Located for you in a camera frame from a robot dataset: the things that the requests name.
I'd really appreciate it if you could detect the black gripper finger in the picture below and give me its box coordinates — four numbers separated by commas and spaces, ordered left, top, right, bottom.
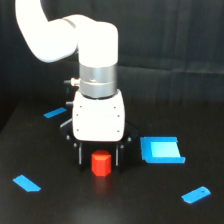
73, 142, 84, 171
115, 140, 130, 172

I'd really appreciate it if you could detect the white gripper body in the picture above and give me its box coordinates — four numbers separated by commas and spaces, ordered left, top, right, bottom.
59, 89, 140, 148

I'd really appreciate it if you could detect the red hexagonal block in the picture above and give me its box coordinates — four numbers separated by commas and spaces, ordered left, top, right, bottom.
91, 150, 112, 177

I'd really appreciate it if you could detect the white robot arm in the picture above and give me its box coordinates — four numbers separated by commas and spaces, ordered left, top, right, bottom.
15, 0, 138, 169

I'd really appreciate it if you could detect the blue square tape marker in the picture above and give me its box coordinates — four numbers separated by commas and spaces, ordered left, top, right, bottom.
140, 137, 185, 164

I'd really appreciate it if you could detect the blue tape strip back left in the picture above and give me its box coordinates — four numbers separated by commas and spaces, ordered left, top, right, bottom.
43, 107, 67, 119

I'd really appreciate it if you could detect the blue tape strip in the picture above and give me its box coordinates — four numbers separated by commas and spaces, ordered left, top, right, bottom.
13, 175, 41, 192
181, 186, 211, 204
43, 107, 67, 119

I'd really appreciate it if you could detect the blue tape strip front left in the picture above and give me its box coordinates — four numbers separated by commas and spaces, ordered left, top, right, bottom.
13, 175, 41, 192

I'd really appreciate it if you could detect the blue tape strip front right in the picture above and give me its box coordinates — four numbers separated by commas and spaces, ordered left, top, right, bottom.
181, 186, 211, 204

